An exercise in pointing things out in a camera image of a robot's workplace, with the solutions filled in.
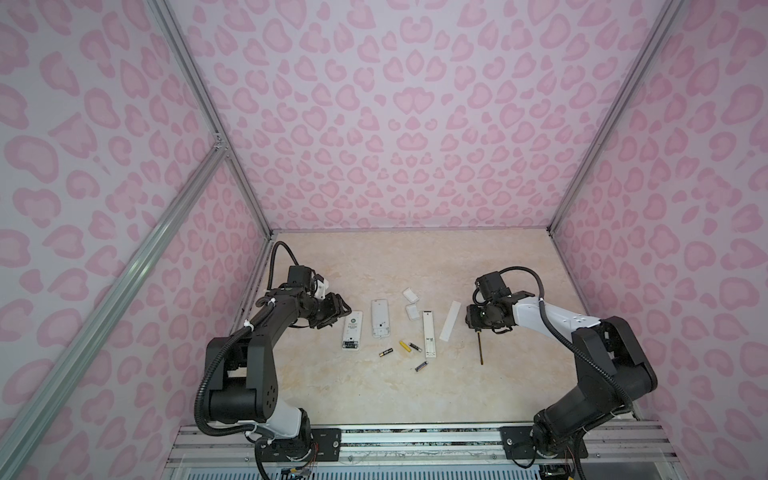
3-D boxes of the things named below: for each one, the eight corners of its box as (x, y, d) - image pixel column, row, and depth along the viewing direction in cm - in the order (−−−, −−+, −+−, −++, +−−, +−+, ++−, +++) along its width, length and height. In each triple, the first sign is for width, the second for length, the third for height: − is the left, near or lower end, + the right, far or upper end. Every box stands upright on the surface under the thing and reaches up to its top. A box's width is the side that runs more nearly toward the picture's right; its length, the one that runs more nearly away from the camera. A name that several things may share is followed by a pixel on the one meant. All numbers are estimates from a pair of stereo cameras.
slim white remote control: (425, 357, 89) (425, 354, 87) (422, 313, 98) (422, 310, 97) (436, 357, 89) (437, 354, 87) (432, 313, 98) (433, 310, 97)
